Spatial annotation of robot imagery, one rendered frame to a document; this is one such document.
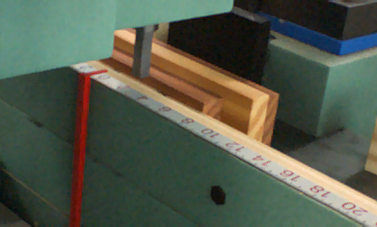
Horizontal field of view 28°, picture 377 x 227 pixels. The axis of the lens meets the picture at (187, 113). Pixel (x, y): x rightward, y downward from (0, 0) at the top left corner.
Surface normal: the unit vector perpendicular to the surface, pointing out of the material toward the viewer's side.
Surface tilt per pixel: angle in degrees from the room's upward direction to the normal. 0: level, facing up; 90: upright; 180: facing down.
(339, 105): 90
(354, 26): 90
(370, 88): 90
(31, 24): 90
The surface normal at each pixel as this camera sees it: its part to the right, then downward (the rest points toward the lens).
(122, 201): -0.71, 0.21
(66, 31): 0.69, 0.36
